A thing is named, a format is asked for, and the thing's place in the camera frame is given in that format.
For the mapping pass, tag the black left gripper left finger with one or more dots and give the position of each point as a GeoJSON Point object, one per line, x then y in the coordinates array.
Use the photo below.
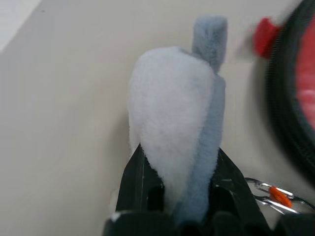
{"type": "Point", "coordinates": [133, 186]}

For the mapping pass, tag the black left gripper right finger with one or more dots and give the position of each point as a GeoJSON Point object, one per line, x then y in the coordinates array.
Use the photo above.
{"type": "Point", "coordinates": [231, 191]}

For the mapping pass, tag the grey white plush zipper charm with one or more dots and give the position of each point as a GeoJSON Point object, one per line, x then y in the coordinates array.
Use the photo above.
{"type": "Point", "coordinates": [167, 110]}

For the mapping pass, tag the black zippered pouch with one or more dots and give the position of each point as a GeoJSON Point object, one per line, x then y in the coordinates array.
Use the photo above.
{"type": "Point", "coordinates": [280, 110]}

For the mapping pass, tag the red table tennis paddle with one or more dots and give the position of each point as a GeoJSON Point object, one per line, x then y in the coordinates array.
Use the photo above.
{"type": "Point", "coordinates": [307, 73]}

